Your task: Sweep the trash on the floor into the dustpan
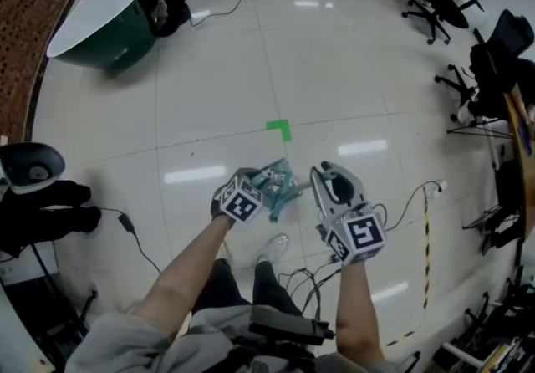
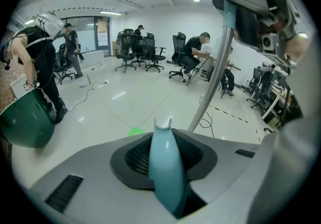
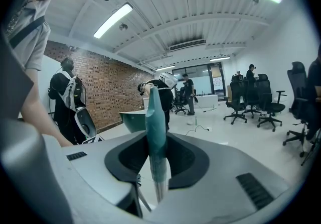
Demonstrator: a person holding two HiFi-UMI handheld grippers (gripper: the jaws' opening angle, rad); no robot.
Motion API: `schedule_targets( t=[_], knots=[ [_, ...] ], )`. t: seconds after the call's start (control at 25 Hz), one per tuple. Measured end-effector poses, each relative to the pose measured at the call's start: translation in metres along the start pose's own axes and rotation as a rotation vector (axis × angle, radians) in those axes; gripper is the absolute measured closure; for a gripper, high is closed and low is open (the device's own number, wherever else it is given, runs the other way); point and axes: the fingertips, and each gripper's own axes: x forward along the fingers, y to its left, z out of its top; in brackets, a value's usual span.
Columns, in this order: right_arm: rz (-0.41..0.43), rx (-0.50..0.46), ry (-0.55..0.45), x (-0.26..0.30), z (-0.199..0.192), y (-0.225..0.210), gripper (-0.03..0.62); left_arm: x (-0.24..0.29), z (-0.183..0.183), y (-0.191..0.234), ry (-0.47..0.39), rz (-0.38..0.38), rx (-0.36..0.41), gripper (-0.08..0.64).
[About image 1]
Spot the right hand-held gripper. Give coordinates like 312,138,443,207
308,161,387,268

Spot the person's left black trouser leg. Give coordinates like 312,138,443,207
196,258,252,314

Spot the person's right black trouser leg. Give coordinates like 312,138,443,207
252,261,302,316

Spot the wooden desk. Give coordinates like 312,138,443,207
502,82,535,241

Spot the person's right white shoe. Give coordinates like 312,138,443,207
257,232,290,267

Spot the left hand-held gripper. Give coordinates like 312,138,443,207
211,167,265,225

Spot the person's right forearm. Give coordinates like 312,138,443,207
334,260,388,364

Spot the black chest-mounted device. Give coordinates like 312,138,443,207
248,304,336,347

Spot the white socket block with cable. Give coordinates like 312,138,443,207
383,179,449,233

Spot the person's left white shoe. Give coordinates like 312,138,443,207
216,239,233,264

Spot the black power adapter with cable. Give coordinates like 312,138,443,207
98,206,163,275

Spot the green and white bathtub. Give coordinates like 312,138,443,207
44,0,159,70

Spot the white shell backpack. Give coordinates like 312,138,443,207
0,141,67,197

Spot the person's black trouser leg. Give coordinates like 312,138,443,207
196,258,252,314
252,261,302,316

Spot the thin black cable with adapter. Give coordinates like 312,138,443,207
188,0,293,28

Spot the tangle of black cables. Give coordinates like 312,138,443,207
276,265,343,324

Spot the person's left forearm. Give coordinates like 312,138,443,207
133,214,233,339

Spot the person's white shoe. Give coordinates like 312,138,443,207
257,232,290,267
216,239,233,264

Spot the person's grey shirt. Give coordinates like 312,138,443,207
69,306,394,373

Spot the person's left hand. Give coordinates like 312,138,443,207
210,190,236,225

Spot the white whiteboard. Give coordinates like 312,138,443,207
0,278,58,373

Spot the green tape corner mark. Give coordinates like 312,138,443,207
266,119,293,143

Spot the small white cabinet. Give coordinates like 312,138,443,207
0,243,60,283

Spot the teal dustpan with long handle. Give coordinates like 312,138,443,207
267,168,340,224

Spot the yellow black hazard tape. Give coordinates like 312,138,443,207
383,185,432,348

